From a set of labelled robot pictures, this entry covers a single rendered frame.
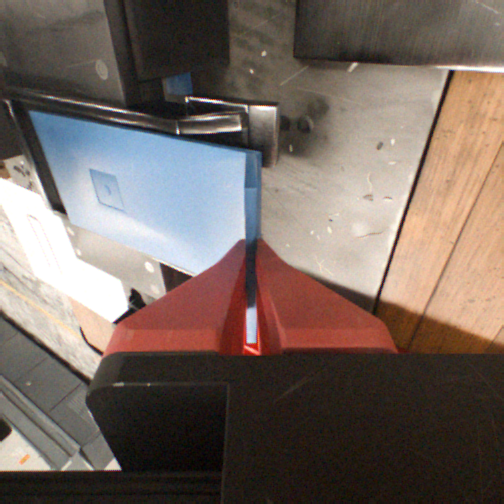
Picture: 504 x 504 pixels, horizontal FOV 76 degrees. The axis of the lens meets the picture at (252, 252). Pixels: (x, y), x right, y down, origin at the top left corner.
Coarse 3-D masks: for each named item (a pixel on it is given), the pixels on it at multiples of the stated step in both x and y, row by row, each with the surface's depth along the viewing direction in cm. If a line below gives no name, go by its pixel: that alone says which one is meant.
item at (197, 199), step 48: (48, 144) 18; (96, 144) 16; (144, 144) 14; (192, 144) 13; (96, 192) 18; (144, 192) 16; (192, 192) 14; (240, 192) 13; (144, 240) 18; (192, 240) 16
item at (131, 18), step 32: (128, 0) 13; (160, 0) 14; (192, 0) 16; (224, 0) 18; (160, 32) 15; (192, 32) 17; (224, 32) 19; (160, 64) 16; (192, 64) 17; (224, 64) 20; (160, 96) 16
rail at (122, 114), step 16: (16, 96) 18; (32, 96) 17; (48, 96) 16; (64, 96) 16; (80, 112) 16; (96, 112) 15; (112, 112) 15; (128, 112) 14; (144, 112) 14; (160, 112) 14; (160, 128) 14; (176, 128) 13
